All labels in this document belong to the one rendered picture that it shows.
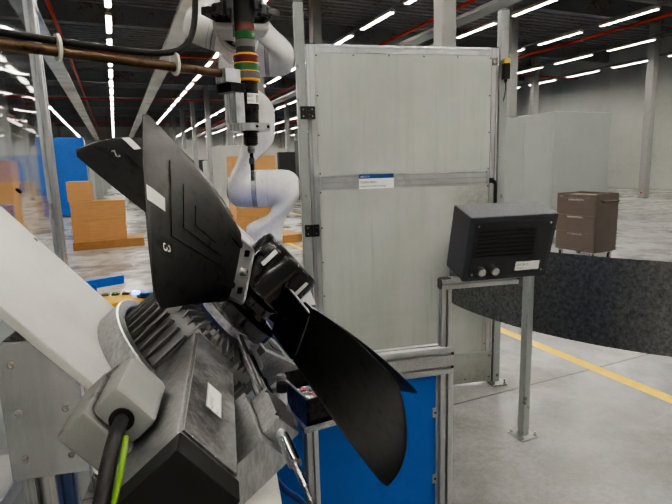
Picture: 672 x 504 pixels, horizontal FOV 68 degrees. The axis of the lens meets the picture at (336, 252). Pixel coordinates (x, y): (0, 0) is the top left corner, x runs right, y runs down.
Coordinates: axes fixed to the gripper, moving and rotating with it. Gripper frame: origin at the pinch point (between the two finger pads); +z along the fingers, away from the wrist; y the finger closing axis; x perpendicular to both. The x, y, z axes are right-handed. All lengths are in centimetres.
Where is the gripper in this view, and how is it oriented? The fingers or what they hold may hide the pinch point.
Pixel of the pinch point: (241, 3)
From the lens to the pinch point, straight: 94.8
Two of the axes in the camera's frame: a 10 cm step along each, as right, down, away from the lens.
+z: 2.1, 1.6, -9.6
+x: -0.3, -9.9, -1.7
